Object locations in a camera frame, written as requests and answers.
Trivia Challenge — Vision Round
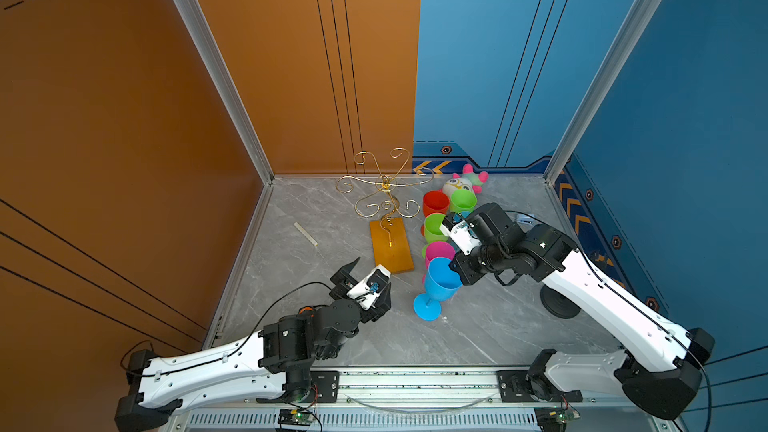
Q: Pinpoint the blue wine glass back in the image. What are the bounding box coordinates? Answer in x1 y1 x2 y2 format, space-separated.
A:
413 257 462 321

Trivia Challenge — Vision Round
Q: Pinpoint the pink wine glass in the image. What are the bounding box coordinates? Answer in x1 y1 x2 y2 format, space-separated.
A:
423 241 456 267

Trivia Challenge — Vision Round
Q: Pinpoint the green wine glass front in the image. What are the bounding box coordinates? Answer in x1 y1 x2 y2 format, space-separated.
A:
422 213 448 244

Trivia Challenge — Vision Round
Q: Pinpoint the green wine glass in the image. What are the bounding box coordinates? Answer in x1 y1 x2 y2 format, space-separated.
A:
449 189 478 214
422 213 448 244

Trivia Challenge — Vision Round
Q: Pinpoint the red wine glass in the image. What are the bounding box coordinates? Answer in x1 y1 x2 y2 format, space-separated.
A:
422 190 450 217

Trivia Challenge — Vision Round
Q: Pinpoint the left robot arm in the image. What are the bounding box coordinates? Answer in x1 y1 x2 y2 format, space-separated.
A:
115 263 391 431

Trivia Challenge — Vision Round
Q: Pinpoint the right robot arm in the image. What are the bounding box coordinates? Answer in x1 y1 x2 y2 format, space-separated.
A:
440 203 715 420

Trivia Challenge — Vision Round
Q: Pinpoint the wooden rack base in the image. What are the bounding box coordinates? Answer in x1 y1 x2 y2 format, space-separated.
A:
369 217 415 274

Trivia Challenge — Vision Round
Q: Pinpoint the orange black tape measure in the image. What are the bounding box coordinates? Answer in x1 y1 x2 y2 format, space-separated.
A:
298 306 315 316

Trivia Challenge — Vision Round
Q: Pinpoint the white plush bird toy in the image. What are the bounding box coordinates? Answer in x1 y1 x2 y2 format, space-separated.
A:
442 163 489 197

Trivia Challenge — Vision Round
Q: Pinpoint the black round stand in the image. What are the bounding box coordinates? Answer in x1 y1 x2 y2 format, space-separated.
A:
540 285 581 319

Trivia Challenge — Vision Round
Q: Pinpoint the left circuit board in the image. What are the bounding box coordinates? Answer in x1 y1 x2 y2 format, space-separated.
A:
276 409 322 432

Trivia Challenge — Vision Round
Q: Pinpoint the circuit board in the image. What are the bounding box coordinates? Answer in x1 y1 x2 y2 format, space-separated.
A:
534 408 581 432
276 409 322 432

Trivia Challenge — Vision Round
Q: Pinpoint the right circuit board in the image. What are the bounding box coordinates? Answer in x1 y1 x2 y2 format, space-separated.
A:
534 408 581 432

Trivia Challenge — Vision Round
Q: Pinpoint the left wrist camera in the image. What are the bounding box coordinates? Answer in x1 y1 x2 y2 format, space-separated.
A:
346 265 391 309

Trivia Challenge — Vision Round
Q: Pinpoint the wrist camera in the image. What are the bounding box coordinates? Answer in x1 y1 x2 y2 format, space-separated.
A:
346 265 391 309
440 212 481 256

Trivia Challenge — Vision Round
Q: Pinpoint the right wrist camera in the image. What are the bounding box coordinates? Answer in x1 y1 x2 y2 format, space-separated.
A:
440 212 481 256

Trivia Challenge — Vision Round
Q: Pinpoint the gold wire glass rack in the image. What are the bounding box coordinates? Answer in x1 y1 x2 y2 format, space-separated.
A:
335 147 436 248

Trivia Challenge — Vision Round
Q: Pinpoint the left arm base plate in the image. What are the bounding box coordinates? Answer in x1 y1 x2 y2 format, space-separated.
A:
258 369 340 404

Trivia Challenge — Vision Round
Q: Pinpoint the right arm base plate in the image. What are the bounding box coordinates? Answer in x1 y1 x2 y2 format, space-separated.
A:
496 369 583 403

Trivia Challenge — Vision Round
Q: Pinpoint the aluminium front rail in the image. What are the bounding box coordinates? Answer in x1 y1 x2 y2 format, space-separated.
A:
164 366 687 431

